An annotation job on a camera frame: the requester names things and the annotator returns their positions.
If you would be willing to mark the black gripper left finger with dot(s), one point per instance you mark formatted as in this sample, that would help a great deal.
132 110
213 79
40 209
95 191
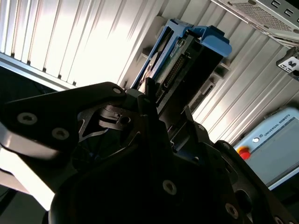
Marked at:
46 112

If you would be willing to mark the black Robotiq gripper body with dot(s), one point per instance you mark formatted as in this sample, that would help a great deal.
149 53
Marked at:
116 198

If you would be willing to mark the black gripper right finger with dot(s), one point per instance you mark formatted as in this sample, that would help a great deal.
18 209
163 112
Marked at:
245 182

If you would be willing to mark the hard disk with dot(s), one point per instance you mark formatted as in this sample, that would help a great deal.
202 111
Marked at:
212 42

